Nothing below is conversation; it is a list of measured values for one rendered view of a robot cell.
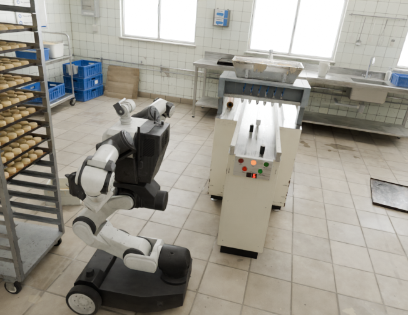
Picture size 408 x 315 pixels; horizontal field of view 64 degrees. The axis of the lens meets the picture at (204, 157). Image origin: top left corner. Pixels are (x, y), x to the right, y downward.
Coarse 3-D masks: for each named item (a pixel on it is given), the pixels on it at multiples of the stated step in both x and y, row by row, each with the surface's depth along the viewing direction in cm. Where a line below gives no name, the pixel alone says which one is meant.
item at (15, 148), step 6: (24, 138) 197; (30, 138) 198; (36, 138) 198; (12, 144) 187; (18, 144) 188; (24, 144) 189; (30, 144) 191; (6, 150) 181; (12, 150) 181; (18, 150) 181; (24, 150) 186; (6, 156) 174; (12, 156) 176
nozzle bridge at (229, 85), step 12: (228, 72) 284; (228, 84) 272; (240, 84) 270; (252, 84) 269; (264, 84) 259; (276, 84) 257; (288, 84) 258; (300, 84) 262; (228, 96) 271; (240, 96) 269; (252, 96) 268; (264, 96) 271; (276, 96) 269; (288, 96) 267; (300, 96) 266; (300, 108) 271; (300, 120) 275
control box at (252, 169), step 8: (248, 160) 209; (256, 160) 208; (264, 160) 207; (272, 160) 208; (240, 168) 212; (248, 168) 211; (256, 168) 210; (264, 168) 209; (256, 176) 212; (264, 176) 211
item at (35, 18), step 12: (36, 0) 173; (36, 12) 174; (36, 24) 176; (36, 36) 179; (48, 96) 195; (48, 108) 196; (48, 120) 199; (48, 132) 202; (48, 144) 206; (60, 192) 223; (60, 204) 225; (60, 216) 228; (60, 228) 233
